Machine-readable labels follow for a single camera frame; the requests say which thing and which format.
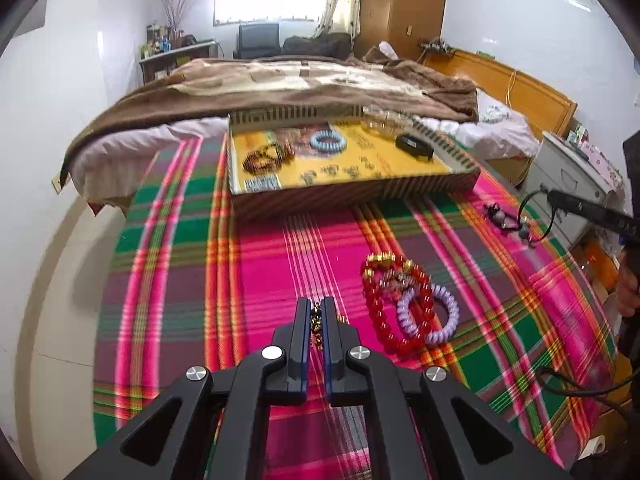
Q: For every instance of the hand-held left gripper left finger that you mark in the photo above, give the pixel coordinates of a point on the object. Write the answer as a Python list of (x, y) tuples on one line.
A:
[(302, 345)]

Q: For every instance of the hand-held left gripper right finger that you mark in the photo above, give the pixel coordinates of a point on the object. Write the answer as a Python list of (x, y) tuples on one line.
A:
[(329, 345)]

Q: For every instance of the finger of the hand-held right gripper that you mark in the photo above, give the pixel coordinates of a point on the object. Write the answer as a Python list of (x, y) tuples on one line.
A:
[(590, 210)]

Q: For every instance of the striped cardboard box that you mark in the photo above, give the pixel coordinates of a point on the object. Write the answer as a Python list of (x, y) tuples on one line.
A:
[(350, 192)]

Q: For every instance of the black wrist band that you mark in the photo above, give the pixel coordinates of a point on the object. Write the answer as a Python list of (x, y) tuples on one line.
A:
[(412, 146)]

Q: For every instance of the person's right hand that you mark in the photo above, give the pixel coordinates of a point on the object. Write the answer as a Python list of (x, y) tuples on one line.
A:
[(631, 285)]

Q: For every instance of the pink patterned box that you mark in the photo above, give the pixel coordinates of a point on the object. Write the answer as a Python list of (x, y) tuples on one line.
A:
[(602, 165)]

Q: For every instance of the grey drawer cabinet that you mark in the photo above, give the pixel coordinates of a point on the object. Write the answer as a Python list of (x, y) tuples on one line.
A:
[(560, 175)]

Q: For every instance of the orange cardboard box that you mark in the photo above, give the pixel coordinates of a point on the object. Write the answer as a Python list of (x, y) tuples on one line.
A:
[(602, 265)]

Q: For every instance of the green white boxes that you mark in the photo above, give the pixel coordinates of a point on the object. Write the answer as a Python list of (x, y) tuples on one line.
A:
[(577, 135)]

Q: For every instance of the pink green plaid cloth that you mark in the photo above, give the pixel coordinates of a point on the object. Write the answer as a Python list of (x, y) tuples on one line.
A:
[(300, 260)]

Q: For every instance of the wooden headboard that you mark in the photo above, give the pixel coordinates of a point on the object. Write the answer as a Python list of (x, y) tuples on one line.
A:
[(540, 105)]

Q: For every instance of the bed with brown blanket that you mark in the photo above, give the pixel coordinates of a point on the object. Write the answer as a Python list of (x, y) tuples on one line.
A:
[(140, 145), (250, 90)]

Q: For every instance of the wooden wardrobe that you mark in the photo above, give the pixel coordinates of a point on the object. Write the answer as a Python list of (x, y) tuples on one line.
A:
[(400, 5)]

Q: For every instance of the dark cloth pile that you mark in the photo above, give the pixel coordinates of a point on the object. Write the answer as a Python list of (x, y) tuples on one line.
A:
[(317, 45)]

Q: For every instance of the black office chair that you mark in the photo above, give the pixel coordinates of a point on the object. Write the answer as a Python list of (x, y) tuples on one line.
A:
[(257, 40)]

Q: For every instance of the small desk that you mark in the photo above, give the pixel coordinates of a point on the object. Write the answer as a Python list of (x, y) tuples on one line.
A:
[(170, 60)]

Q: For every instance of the group of bottles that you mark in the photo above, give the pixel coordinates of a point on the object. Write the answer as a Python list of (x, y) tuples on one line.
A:
[(162, 42)]

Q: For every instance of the window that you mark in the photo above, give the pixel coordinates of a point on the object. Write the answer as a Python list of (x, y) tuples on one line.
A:
[(265, 2)]

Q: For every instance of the vase with dry branches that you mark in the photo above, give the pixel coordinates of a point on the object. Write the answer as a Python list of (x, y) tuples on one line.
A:
[(177, 12)]

